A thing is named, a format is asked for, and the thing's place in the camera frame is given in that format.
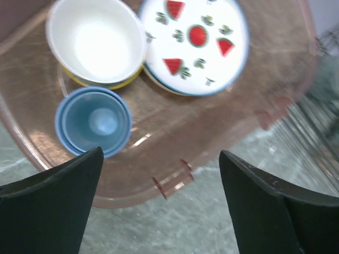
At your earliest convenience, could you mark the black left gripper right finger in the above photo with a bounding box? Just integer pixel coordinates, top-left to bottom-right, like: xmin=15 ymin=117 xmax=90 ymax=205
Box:
xmin=219 ymin=150 xmax=338 ymax=253

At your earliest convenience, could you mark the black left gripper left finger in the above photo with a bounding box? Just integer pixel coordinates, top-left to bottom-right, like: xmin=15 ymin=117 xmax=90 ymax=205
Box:
xmin=1 ymin=147 xmax=103 ymax=253

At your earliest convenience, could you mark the blue plastic cup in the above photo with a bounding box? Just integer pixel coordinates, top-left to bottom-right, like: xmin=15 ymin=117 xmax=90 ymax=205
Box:
xmin=55 ymin=86 xmax=133 ymax=159

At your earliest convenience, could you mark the light blue cup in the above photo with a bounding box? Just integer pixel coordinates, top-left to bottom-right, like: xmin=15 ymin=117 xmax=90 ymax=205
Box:
xmin=61 ymin=91 xmax=129 ymax=153

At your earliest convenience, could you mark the plain cream bowl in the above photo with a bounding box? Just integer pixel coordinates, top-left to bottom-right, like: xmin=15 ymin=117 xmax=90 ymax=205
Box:
xmin=46 ymin=1 xmax=147 ymax=84

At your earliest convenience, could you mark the blue bottom plate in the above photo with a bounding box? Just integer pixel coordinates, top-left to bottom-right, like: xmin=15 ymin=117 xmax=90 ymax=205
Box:
xmin=138 ymin=1 xmax=249 ymax=96

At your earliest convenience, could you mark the pink transparent plastic bin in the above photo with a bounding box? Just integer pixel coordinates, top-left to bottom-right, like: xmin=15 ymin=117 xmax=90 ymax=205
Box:
xmin=1 ymin=1 xmax=316 ymax=208

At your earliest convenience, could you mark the black wire dish rack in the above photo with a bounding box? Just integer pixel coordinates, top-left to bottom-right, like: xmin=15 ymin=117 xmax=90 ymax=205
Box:
xmin=280 ymin=25 xmax=338 ymax=189

